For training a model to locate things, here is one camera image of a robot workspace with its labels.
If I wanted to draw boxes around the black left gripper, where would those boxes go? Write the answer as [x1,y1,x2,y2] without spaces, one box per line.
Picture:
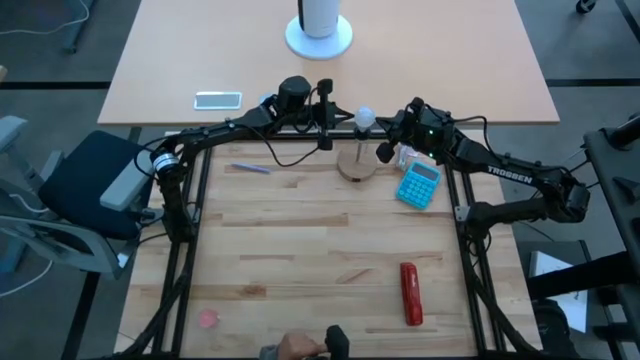
[260,78,357,151]

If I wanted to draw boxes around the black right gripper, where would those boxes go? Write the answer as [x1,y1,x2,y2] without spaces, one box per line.
[374,99,457,164]

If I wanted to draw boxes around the white lightbulb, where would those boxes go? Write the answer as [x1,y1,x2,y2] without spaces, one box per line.
[353,105,377,132]

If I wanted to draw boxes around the lamp with round wooden base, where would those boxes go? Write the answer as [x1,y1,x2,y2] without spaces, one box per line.
[336,127,380,182]

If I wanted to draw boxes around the crumpled clear plastic wrapper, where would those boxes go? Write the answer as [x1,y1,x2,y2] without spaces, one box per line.
[394,144,419,171]

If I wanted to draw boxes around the teal flat tray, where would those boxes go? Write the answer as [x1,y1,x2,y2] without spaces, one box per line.
[395,160,443,210]

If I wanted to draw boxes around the tan laminate desk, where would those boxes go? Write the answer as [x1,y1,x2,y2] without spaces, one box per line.
[97,0,561,126]

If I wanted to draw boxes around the purple pen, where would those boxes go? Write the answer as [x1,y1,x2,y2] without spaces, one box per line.
[230,162,272,175]

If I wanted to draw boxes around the red stapler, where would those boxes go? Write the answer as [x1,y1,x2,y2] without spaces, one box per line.
[399,262,424,327]

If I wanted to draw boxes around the white paper sheet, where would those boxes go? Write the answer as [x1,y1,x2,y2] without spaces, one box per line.
[528,249,589,334]

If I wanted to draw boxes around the black equipment stand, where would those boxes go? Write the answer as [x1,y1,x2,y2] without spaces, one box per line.
[524,114,640,360]

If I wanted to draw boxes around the person's hand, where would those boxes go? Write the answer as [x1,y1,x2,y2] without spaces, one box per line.
[277,332,329,360]

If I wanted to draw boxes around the pink tape roll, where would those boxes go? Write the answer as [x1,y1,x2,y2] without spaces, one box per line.
[198,308,221,329]

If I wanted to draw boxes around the black bag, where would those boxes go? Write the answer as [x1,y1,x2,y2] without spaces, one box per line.
[532,299,581,360]

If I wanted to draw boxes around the grey and black office chair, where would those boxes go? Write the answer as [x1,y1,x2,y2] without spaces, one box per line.
[0,115,157,281]

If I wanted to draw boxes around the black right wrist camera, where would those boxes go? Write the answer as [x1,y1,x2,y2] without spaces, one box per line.
[405,96,427,121]

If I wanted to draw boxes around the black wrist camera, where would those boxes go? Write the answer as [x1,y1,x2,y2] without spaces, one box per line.
[405,96,427,121]
[277,75,312,110]

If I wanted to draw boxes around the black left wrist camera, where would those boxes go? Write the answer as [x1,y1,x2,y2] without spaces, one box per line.
[277,75,312,110]

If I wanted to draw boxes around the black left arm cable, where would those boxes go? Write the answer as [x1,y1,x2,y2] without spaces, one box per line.
[248,123,322,169]

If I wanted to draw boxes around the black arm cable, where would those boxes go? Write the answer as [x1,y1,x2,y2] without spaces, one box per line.
[449,114,490,151]
[248,123,322,169]

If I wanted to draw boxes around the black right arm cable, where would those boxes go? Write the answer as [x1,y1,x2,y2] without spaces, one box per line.
[449,114,490,151]

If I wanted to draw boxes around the black leader arm handle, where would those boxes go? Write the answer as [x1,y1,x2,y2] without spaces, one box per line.
[312,324,351,360]

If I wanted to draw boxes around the black aluminium table frame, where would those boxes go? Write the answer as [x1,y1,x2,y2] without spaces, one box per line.
[112,128,546,360]

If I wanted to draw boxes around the white floor cable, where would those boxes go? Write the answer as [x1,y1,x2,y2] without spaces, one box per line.
[0,0,92,37]

